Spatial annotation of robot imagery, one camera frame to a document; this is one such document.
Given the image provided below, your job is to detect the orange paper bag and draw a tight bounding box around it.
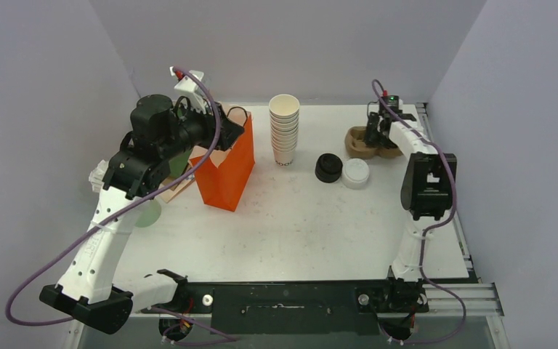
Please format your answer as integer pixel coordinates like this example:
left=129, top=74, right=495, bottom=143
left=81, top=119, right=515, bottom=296
left=194, top=105, right=255, bottom=212

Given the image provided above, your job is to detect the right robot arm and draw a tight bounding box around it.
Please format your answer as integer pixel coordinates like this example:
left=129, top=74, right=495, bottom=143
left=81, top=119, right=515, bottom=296
left=364, top=95, right=457, bottom=282

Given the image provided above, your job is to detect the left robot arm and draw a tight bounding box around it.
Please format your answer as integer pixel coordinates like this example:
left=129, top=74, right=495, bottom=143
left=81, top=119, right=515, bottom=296
left=39, top=95, right=245, bottom=334

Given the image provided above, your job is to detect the stack of pulp cup carriers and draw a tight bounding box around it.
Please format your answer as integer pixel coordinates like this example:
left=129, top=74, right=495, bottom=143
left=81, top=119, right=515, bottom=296
left=344, top=127, right=403, bottom=160

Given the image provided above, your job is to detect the stack of paper cups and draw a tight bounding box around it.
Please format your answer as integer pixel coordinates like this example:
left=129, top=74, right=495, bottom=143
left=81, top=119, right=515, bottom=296
left=268, top=94, right=300, bottom=167

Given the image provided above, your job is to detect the green cup holder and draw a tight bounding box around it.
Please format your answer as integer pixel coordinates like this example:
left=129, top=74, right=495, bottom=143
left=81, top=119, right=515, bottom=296
left=135, top=199, right=162, bottom=228

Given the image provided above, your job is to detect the white wrapped straws bundle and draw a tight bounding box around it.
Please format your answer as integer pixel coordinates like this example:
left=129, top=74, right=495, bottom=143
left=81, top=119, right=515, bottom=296
left=89, top=160, right=108, bottom=193

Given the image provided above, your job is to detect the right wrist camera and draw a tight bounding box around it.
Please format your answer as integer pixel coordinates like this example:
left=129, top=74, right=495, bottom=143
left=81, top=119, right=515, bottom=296
left=384, top=95, right=403, bottom=109

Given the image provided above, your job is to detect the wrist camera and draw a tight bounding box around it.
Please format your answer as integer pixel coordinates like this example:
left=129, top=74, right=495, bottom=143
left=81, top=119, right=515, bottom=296
left=384, top=95, right=403, bottom=109
left=169, top=66, right=205, bottom=110

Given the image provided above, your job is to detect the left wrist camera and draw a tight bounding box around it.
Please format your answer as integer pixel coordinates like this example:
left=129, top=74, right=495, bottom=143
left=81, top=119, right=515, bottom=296
left=169, top=66, right=205, bottom=110

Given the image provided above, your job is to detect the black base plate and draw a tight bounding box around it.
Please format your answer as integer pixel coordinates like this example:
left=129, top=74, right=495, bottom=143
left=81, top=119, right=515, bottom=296
left=159, top=279, right=433, bottom=335

